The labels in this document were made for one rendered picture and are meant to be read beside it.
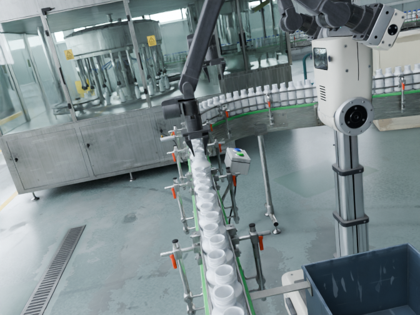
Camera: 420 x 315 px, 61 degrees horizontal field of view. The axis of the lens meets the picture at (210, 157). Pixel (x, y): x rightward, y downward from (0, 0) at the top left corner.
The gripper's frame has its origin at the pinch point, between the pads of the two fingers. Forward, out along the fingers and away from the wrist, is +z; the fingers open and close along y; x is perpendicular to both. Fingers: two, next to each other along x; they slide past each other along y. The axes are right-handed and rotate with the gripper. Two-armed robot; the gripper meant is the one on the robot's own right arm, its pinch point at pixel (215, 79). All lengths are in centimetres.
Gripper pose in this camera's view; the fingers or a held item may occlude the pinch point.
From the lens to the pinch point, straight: 168.5
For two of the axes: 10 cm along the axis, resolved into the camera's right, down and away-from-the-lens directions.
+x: 1.0, 3.1, -9.5
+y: -9.8, 2.0, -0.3
